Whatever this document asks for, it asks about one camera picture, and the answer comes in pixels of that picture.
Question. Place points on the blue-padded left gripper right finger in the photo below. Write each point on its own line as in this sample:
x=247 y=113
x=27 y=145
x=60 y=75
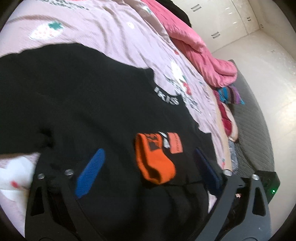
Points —
x=241 y=210

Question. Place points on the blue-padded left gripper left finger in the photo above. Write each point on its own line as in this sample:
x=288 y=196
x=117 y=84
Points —
x=53 y=211

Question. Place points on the black sweatshirt with orange cuffs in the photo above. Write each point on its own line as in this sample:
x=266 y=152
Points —
x=73 y=100

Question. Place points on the grey quilted floor mat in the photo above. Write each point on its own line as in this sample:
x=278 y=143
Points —
x=253 y=147

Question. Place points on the red patterned cloth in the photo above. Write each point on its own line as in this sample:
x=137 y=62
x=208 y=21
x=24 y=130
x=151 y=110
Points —
x=225 y=120

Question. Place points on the striped multicolour cloth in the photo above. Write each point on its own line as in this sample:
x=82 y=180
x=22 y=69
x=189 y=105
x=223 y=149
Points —
x=230 y=95

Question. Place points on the pink quilted blanket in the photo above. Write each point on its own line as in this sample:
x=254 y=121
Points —
x=216 y=72

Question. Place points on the white built-in wardrobe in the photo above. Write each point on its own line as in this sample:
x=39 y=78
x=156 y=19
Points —
x=220 y=22

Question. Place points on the lilac strawberry print bedspread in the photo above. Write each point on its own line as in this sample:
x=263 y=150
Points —
x=125 y=31

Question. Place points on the black garment on bed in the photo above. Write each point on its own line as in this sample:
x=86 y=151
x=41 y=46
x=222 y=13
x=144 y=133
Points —
x=175 y=10

